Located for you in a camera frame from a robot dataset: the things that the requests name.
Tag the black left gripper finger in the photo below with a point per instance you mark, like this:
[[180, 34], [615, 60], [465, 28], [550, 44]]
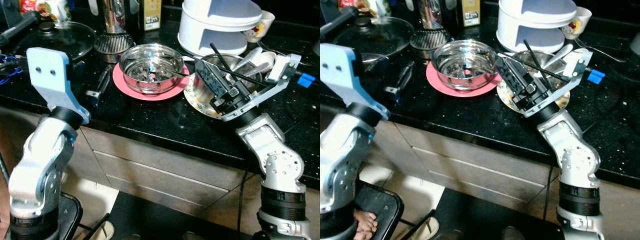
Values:
[[102, 80], [405, 75]]

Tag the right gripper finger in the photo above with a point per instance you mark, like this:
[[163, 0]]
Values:
[[207, 80], [220, 75], [510, 76], [522, 71]]

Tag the black chopstick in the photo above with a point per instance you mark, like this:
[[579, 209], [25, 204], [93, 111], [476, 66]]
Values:
[[220, 57], [250, 76], [550, 72], [532, 54]]

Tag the small steel bowl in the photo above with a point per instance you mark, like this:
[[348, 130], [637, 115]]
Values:
[[150, 87], [462, 84]]

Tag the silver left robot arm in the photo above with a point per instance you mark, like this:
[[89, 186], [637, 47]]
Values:
[[42, 165], [345, 160]]

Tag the large steel bowl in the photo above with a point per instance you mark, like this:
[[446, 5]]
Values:
[[200, 87], [560, 80]]

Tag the floral rim plate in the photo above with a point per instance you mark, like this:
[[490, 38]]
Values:
[[562, 100], [192, 102]]

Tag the pink plate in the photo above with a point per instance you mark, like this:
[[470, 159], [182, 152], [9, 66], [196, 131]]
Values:
[[440, 86], [127, 90]]

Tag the steel spoon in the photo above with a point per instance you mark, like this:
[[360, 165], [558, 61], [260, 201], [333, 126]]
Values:
[[260, 67], [250, 55], [562, 51]]

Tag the round metal strainer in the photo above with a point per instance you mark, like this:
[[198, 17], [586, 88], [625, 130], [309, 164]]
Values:
[[114, 44], [430, 40]]

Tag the glass pan lid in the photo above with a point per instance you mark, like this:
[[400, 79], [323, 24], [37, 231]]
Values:
[[75, 37], [390, 35]]

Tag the small white bowl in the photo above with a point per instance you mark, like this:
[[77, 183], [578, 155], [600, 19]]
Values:
[[267, 57]]

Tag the white cartoon print cup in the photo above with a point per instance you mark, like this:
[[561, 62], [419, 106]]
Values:
[[262, 27], [580, 24]]

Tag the white printed mug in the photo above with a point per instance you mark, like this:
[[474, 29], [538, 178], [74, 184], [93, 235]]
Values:
[[60, 9], [382, 6]]

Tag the yellow label oil tin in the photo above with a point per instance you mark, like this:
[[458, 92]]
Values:
[[470, 12], [152, 15]]

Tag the red snack package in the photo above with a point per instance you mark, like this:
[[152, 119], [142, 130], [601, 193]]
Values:
[[35, 5], [355, 4]]

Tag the brown wooden drawer cabinet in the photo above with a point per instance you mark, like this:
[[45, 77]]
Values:
[[165, 175], [475, 165]]

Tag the black stool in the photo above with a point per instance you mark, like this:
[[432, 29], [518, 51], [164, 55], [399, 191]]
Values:
[[70, 215], [385, 205]]

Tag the black floor mat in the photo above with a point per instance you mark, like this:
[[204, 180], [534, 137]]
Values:
[[165, 220], [490, 215]]

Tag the beige slipper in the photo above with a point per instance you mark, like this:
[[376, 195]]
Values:
[[425, 230], [104, 231]]

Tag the person's bare leg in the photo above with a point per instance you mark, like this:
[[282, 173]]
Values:
[[365, 225]]

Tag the grey robot right foot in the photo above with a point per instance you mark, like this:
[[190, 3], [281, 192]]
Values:
[[191, 236], [513, 234]]

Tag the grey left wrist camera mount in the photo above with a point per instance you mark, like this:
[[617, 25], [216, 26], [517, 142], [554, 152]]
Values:
[[47, 75], [337, 65]]

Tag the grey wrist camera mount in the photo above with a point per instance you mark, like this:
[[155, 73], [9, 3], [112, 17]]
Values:
[[285, 67], [47, 75], [337, 65], [580, 62]]

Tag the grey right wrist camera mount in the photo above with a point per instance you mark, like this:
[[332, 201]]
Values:
[[285, 67], [580, 62]]

